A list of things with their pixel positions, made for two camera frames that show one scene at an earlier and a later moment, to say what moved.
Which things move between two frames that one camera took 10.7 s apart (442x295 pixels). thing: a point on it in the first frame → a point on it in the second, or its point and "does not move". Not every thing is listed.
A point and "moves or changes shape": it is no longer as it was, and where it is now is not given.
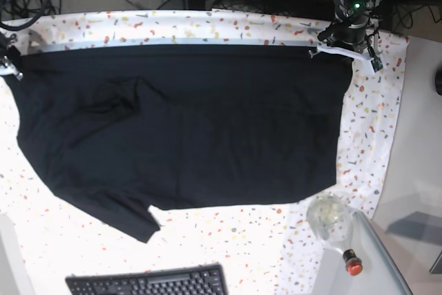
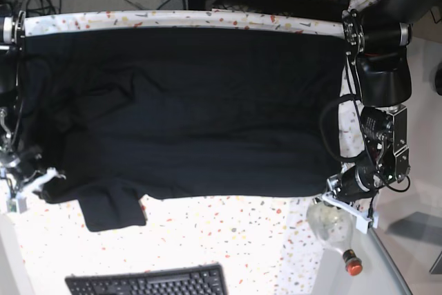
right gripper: x=347 y=29 → x=353 y=184
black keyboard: x=202 y=280 does not move
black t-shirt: x=112 y=130 moves or changes shape
